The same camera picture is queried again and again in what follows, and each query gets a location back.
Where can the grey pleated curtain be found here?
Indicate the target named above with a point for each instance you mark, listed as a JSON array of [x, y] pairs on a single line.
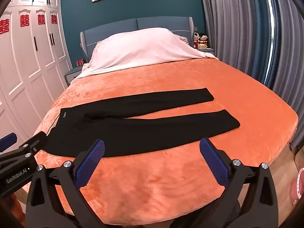
[[228, 28]]

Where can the black pants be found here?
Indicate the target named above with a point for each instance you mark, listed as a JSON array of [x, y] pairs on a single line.
[[142, 133]]

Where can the red cans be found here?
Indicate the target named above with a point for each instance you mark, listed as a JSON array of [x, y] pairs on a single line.
[[80, 62]]

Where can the blue padded headboard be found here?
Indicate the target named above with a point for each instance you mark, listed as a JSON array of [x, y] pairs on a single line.
[[111, 26]]

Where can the red and black doll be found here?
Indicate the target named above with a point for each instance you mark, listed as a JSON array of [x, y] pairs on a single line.
[[196, 39], [203, 38]]

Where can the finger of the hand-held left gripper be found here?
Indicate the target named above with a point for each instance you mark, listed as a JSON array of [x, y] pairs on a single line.
[[8, 140], [38, 139]]

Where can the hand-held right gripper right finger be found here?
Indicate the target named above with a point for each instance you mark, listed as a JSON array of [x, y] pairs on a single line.
[[212, 158]]

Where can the red paper decoration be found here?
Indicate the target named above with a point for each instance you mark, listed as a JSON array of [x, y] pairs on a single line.
[[54, 19], [40, 19], [3, 26], [24, 21]]

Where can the blue nightstand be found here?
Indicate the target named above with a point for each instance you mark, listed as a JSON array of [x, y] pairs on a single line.
[[72, 74], [207, 50]]

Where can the orange plush blanket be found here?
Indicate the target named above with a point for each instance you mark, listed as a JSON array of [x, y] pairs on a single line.
[[166, 182]]

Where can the white wardrobe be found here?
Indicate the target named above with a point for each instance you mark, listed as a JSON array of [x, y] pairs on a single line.
[[28, 64]]

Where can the yellow box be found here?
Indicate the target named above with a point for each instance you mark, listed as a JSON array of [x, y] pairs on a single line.
[[201, 46]]

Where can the pink plastic object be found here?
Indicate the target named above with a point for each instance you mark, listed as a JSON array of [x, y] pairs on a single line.
[[298, 185]]

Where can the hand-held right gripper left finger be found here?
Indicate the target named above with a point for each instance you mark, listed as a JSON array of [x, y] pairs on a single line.
[[91, 159]]

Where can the white duvet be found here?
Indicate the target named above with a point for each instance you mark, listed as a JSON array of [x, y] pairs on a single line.
[[147, 47]]

